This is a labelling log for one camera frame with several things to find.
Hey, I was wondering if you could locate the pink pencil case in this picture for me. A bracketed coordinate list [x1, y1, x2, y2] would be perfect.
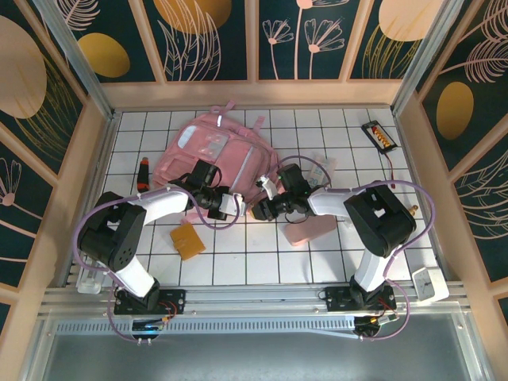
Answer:
[284, 214, 335, 248]

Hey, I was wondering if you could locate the clear ruler set package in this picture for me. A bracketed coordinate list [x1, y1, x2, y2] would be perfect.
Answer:
[307, 152, 338, 187]

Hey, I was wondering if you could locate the pink backpack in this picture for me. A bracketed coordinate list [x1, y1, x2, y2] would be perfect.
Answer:
[152, 102, 279, 225]

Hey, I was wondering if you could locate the mustard yellow wallet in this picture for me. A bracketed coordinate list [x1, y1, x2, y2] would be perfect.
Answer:
[170, 223, 207, 261]

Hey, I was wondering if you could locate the black device with red print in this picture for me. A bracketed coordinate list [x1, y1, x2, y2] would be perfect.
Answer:
[360, 121, 399, 155]

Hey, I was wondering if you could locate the clear plastic stand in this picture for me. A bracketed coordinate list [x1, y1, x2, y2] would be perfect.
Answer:
[76, 256, 110, 295]

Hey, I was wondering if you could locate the small white clock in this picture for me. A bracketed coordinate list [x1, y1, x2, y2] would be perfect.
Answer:
[411, 266, 450, 303]

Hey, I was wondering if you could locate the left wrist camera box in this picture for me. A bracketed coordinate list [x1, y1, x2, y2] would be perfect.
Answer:
[220, 192, 247, 218]

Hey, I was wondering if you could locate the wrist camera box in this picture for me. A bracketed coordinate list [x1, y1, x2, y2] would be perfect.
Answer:
[220, 192, 247, 218]
[256, 175, 279, 200]

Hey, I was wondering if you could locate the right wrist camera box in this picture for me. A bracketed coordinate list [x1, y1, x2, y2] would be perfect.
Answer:
[256, 175, 279, 200]

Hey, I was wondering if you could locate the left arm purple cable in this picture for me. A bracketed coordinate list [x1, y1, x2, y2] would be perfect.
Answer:
[73, 186, 246, 343]

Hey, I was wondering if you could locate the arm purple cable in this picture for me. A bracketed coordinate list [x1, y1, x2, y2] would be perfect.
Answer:
[73, 186, 246, 343]
[261, 155, 436, 343]

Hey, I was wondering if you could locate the aluminium mounting rail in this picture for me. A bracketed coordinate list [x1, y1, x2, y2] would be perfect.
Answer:
[39, 282, 469, 317]

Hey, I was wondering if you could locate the thin red wire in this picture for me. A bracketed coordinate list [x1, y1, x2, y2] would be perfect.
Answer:
[379, 152, 398, 190]

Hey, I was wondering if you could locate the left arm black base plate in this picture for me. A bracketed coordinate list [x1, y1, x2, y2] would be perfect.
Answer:
[114, 288, 187, 317]

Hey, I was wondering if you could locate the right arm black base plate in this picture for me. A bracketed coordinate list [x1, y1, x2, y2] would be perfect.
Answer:
[324, 285, 398, 314]

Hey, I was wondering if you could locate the slotted grey cable duct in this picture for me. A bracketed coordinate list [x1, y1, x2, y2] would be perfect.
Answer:
[55, 317, 360, 338]

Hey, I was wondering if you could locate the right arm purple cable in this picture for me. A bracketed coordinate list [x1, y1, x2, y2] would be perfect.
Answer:
[261, 155, 436, 343]

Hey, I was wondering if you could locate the aluminium frame post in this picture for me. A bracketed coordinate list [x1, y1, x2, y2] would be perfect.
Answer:
[33, 0, 117, 118]
[391, 0, 465, 114]

